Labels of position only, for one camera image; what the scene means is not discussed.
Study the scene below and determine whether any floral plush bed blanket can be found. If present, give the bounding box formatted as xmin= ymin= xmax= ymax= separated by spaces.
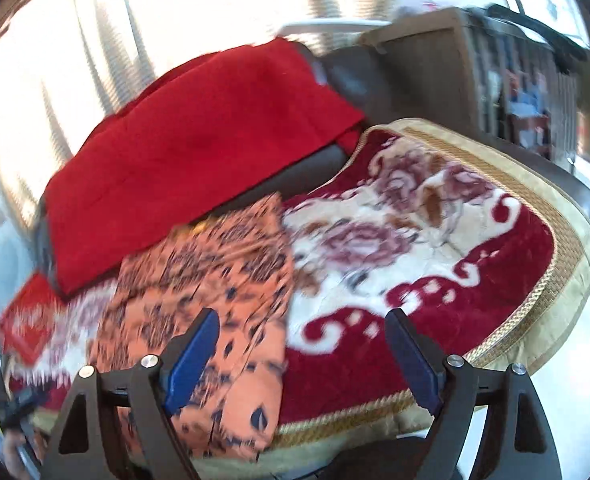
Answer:
xmin=12 ymin=119 xmax=590 ymax=479

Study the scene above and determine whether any orange navy floral garment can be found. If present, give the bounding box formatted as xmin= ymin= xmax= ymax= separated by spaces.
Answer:
xmin=89 ymin=194 xmax=294 ymax=460

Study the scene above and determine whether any brown wooden cabinet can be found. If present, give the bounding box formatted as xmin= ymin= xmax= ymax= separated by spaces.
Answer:
xmin=360 ymin=4 xmax=590 ymax=170

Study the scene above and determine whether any red blanket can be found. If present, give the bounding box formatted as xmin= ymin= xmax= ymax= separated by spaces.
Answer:
xmin=42 ymin=37 xmax=367 ymax=296

